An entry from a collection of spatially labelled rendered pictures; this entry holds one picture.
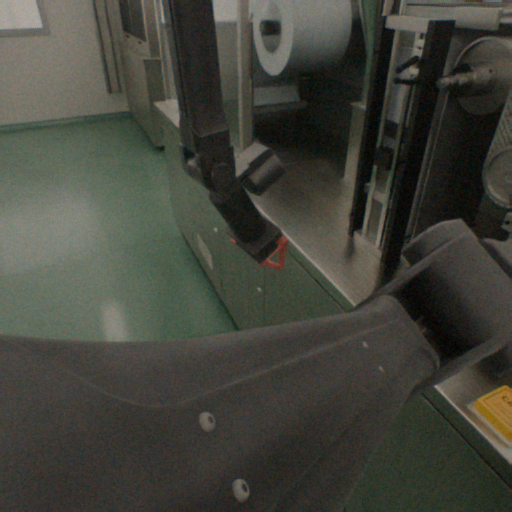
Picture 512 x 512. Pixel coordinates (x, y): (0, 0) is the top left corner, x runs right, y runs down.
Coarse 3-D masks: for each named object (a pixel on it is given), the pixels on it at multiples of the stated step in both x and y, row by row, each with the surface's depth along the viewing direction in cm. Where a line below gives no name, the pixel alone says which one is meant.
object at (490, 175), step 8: (496, 152) 81; (504, 152) 80; (488, 160) 83; (496, 160) 82; (504, 160) 80; (488, 168) 84; (496, 168) 82; (504, 168) 80; (488, 176) 84; (496, 176) 83; (504, 176) 81; (488, 184) 84; (496, 184) 83; (504, 184) 81; (488, 192) 85; (496, 192) 84; (504, 192) 82; (496, 200) 83; (504, 200) 82
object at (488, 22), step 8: (456, 8) 79; (464, 8) 77; (472, 8) 76; (480, 8) 74; (488, 8) 73; (496, 8) 72; (504, 8) 77; (456, 16) 79; (464, 16) 78; (472, 16) 76; (480, 16) 75; (488, 16) 73; (496, 16) 72; (504, 16) 74; (456, 24) 80; (464, 24) 78; (472, 24) 77; (480, 24) 75; (488, 24) 74; (496, 24) 73
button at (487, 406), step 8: (496, 392) 67; (504, 392) 67; (480, 400) 66; (488, 400) 66; (496, 400) 66; (504, 400) 66; (480, 408) 66; (488, 408) 65; (496, 408) 64; (504, 408) 64; (488, 416) 65; (496, 416) 63; (504, 416) 63; (496, 424) 63; (504, 424) 62; (504, 432) 62
